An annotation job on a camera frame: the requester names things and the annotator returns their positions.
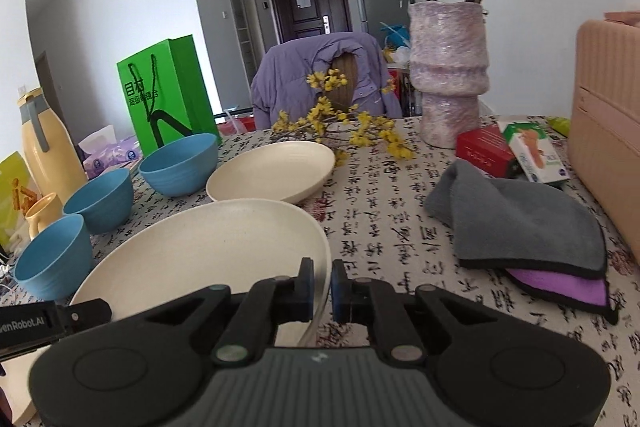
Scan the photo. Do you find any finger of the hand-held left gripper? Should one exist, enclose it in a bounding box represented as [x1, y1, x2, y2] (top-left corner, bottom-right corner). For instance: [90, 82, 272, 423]
[57, 298, 113, 337]

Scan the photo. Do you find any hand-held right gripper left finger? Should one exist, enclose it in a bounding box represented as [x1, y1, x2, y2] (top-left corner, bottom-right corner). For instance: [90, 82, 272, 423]
[117, 258, 316, 365]

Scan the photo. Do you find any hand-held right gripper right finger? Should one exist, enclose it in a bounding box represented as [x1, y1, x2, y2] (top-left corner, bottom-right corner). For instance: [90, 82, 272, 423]
[331, 259, 526, 365]

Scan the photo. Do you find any cream plate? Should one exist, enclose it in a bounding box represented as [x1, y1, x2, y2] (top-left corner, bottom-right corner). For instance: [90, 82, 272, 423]
[69, 199, 333, 350]
[206, 141, 337, 205]

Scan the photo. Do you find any blue bowl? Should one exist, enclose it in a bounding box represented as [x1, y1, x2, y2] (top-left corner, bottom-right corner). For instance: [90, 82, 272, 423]
[138, 133, 219, 198]
[13, 214, 93, 303]
[62, 168, 135, 235]

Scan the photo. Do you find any calligraphy printed tablecloth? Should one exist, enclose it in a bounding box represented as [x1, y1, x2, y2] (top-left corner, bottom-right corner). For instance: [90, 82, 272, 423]
[0, 114, 640, 427]

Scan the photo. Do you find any yellow mug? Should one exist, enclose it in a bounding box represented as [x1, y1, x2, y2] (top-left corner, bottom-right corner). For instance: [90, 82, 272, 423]
[25, 193, 66, 240]

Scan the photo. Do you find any yellow-green snack packet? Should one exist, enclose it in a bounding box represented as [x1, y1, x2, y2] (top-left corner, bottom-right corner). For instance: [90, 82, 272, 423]
[0, 152, 41, 248]

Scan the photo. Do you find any yellow thermos jug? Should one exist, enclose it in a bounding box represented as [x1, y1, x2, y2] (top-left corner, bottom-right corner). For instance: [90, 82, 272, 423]
[17, 88, 88, 208]

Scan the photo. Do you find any purple tissue pack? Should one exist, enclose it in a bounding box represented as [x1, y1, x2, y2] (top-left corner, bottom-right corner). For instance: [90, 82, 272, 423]
[77, 125, 143, 180]

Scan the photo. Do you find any yellow flower branch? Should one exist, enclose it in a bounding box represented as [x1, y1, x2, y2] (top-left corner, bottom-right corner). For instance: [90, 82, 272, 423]
[270, 69, 418, 168]

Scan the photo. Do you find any grey cloth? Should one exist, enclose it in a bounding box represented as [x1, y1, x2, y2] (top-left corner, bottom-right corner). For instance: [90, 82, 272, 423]
[424, 158, 608, 280]

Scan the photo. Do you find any wooden chair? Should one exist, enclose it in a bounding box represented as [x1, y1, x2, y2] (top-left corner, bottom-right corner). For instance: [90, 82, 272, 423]
[327, 52, 362, 112]

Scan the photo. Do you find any red box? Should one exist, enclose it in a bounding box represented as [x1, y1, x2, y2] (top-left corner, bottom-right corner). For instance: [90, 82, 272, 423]
[455, 124, 523, 180]

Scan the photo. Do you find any purple cloth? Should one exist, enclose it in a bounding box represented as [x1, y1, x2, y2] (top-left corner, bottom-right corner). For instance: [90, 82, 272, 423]
[505, 267, 620, 325]

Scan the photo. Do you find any purple jacket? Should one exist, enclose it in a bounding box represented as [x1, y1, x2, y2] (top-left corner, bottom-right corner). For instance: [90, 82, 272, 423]
[251, 32, 403, 130]

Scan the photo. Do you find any green and white box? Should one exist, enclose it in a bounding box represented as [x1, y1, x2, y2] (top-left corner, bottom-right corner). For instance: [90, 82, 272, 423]
[497, 121, 572, 185]

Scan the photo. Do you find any green paper bag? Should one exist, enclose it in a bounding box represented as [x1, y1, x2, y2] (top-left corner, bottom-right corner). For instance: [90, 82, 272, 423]
[116, 34, 222, 155]

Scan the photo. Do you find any blue plastic bag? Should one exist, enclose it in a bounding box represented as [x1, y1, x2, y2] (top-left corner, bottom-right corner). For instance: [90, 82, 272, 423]
[380, 23, 413, 50]

